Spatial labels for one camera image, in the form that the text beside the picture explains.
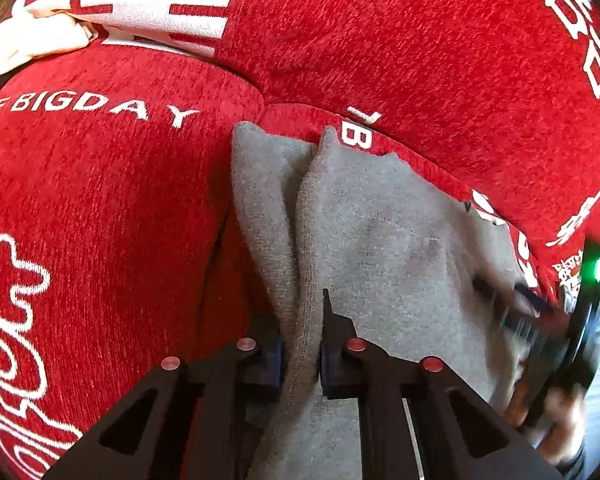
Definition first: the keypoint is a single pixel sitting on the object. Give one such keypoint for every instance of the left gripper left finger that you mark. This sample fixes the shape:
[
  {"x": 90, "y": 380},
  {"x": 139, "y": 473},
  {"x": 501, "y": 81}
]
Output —
[{"x": 185, "y": 420}]

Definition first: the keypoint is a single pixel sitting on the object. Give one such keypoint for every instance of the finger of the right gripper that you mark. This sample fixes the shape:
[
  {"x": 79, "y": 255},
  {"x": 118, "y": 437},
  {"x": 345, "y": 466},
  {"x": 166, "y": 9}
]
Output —
[
  {"x": 501, "y": 300},
  {"x": 527, "y": 302}
]

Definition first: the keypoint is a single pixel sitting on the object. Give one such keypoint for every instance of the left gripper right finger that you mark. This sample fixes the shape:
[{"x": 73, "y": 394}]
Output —
[{"x": 419, "y": 419}]

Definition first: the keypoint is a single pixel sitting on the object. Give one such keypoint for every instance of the grey knit garment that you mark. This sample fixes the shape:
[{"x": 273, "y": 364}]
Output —
[{"x": 326, "y": 224}]

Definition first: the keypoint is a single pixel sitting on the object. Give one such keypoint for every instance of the person's right hand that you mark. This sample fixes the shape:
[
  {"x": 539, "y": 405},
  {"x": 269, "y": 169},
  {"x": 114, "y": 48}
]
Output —
[{"x": 562, "y": 440}]

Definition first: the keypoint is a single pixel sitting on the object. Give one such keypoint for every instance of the red bedspread with white print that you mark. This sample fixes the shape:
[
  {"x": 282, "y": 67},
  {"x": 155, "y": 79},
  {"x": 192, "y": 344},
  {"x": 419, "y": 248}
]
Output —
[{"x": 119, "y": 237}]

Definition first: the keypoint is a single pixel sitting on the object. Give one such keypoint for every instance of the red pillow with white characters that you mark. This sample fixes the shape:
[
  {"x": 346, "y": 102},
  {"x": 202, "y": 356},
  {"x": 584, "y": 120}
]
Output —
[{"x": 502, "y": 94}]

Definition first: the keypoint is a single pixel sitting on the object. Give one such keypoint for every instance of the cream cloth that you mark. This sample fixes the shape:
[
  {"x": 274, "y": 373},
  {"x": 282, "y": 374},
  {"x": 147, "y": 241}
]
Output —
[{"x": 24, "y": 37}]

